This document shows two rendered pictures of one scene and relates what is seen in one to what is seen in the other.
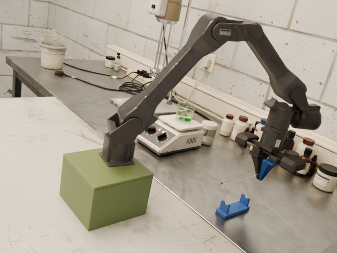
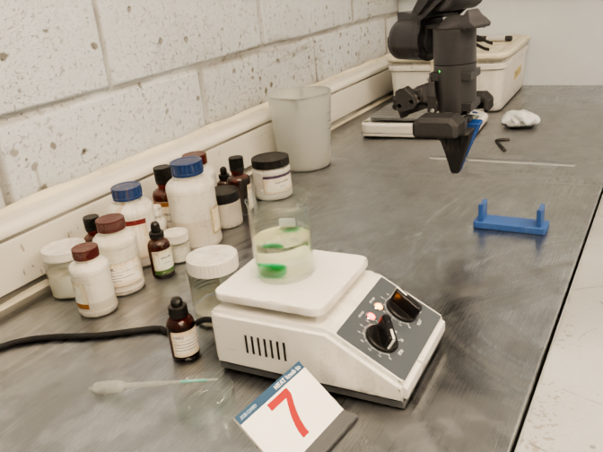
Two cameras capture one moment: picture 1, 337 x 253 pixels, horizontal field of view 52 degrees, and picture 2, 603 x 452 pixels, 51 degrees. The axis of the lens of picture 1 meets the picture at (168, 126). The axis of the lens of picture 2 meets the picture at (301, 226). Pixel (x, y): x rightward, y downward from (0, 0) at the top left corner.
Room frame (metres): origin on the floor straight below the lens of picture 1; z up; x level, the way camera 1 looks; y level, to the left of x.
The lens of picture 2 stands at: (1.30, 0.52, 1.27)
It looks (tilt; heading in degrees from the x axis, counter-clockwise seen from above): 22 degrees down; 255
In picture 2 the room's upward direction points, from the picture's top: 6 degrees counter-clockwise
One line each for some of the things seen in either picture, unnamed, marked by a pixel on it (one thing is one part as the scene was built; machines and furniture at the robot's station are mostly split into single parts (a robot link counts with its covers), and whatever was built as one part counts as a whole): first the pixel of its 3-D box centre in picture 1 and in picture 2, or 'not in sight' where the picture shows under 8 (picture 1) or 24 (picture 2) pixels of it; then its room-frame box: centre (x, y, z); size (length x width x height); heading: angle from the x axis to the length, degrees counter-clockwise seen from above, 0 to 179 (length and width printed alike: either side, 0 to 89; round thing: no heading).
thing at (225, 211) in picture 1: (234, 205); (511, 215); (0.79, -0.21, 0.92); 0.10 x 0.03 x 0.04; 133
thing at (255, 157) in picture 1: (257, 164); (451, 152); (0.86, -0.25, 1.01); 0.06 x 0.04 x 0.07; 133
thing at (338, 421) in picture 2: not in sight; (298, 417); (1.20, 0.09, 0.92); 0.09 x 0.06 x 0.04; 37
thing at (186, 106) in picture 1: (184, 110); (283, 238); (1.17, -0.04, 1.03); 0.07 x 0.06 x 0.08; 105
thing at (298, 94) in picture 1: (297, 106); (430, 19); (0.86, -0.31, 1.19); 0.12 x 0.08 x 0.11; 108
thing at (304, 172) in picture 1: (304, 161); (239, 185); (1.12, -0.48, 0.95); 0.04 x 0.04 x 0.10
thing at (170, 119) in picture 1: (181, 121); (293, 277); (1.16, -0.04, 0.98); 0.12 x 0.12 x 0.01; 45
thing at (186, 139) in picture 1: (173, 134); (319, 318); (1.14, -0.02, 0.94); 0.22 x 0.13 x 0.08; 135
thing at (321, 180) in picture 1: (326, 177); (272, 176); (1.05, -0.54, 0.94); 0.07 x 0.07 x 0.07
